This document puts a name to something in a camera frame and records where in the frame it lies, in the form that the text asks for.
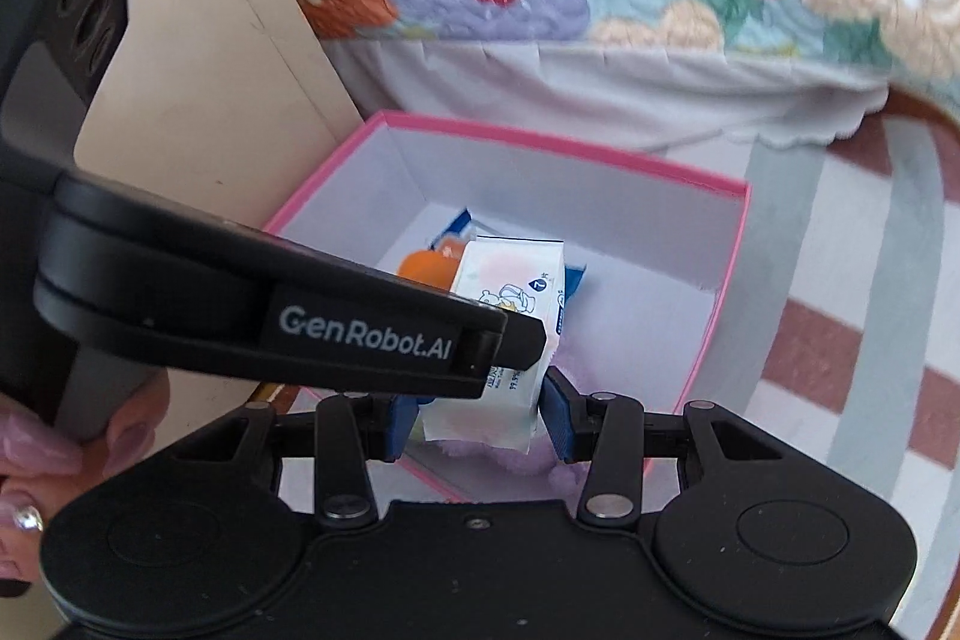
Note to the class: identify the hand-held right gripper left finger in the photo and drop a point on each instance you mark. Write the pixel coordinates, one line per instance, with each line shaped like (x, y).
(397, 430)

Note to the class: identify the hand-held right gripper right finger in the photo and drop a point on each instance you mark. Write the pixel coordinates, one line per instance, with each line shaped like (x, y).
(559, 419)

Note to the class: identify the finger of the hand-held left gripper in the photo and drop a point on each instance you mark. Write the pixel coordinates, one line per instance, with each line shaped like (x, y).
(495, 347)

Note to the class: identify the white tissue pack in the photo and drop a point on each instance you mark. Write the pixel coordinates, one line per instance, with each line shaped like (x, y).
(502, 280)

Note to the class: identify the clear box with orange label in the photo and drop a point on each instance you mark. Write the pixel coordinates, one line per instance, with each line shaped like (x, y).
(452, 246)

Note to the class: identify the pink cardboard box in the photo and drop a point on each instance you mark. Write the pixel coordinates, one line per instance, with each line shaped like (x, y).
(525, 175)

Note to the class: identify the person's left hand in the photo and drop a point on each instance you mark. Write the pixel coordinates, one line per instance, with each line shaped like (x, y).
(22, 460)

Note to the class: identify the blue packet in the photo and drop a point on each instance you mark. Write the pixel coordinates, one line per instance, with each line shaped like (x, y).
(574, 280)

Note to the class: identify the beige wooden board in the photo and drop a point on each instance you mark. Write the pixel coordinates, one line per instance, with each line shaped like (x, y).
(225, 48)

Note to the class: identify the white bed skirt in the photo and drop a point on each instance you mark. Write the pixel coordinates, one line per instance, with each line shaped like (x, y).
(525, 78)

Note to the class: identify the striped rug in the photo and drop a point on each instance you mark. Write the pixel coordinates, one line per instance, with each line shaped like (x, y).
(825, 235)

